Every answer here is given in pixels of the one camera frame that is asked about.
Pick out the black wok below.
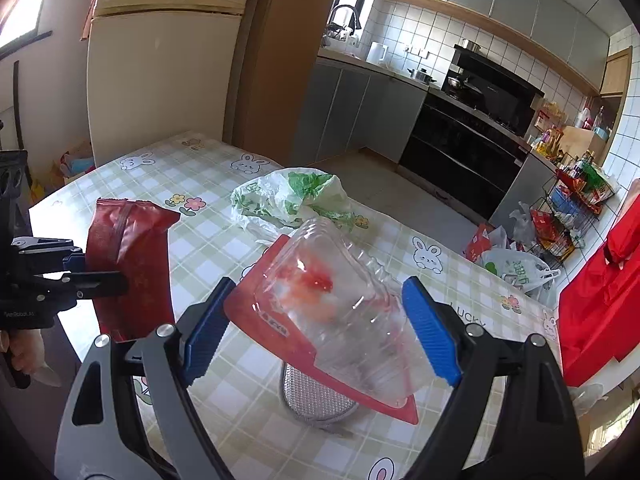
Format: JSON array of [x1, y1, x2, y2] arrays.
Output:
[[444, 75, 483, 96]]

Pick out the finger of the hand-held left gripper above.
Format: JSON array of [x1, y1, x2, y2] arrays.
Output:
[[42, 271, 130, 301], [12, 237, 87, 273]]

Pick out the grey base cabinets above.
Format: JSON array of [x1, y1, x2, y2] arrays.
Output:
[[290, 50, 431, 166]]

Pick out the red paper bag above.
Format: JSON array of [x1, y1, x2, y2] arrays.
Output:
[[464, 222, 496, 263]]

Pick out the clear plastic container red base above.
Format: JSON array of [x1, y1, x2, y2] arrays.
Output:
[[222, 217, 433, 423]]

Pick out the crumpled clear plastic bags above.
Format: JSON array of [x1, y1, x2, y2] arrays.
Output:
[[507, 202, 536, 246]]

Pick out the wooden cutting board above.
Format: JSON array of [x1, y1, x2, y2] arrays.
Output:
[[557, 125, 608, 161]]

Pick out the person's left hand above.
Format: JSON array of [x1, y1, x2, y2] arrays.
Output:
[[0, 329, 63, 388]]

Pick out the black wire rack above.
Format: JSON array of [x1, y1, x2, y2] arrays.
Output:
[[510, 165, 621, 271]]

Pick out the red apron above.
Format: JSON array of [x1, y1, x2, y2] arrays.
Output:
[[557, 177, 640, 388]]

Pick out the cream refrigerator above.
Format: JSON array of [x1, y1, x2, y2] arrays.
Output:
[[85, 0, 261, 168]]

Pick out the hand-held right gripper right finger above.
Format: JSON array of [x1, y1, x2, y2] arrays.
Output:
[[401, 275, 586, 480]]

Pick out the checked bunny tablecloth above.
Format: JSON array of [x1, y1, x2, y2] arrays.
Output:
[[27, 130, 563, 480]]

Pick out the kitchen faucet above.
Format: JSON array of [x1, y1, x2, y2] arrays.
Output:
[[327, 4, 362, 36]]

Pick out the clear plastic bag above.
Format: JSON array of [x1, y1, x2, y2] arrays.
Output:
[[567, 382, 623, 416]]

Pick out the group of food packets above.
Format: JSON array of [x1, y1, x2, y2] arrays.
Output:
[[525, 100, 566, 156]]

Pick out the dark red snack bag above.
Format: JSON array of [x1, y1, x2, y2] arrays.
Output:
[[85, 197, 181, 343]]

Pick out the window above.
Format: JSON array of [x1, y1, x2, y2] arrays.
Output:
[[0, 0, 53, 48]]

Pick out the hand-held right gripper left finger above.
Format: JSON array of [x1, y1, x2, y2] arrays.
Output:
[[54, 276, 237, 480]]

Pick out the wooden wall cabinet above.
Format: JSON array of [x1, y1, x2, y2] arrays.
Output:
[[599, 46, 633, 96]]

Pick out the white green shopping bag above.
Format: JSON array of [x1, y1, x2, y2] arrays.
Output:
[[480, 250, 561, 293]]

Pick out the black range hood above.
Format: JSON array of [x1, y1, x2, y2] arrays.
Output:
[[442, 44, 546, 123]]

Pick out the red gift bag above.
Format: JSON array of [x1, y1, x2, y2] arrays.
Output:
[[52, 140, 96, 188]]

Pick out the green white plastic bag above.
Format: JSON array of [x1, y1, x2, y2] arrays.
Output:
[[230, 167, 361, 233]]

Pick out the black built-in oven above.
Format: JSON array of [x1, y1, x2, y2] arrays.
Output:
[[399, 92, 531, 223]]

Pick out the narrow grey base cabinet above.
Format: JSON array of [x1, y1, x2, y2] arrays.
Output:
[[489, 152, 558, 231]]

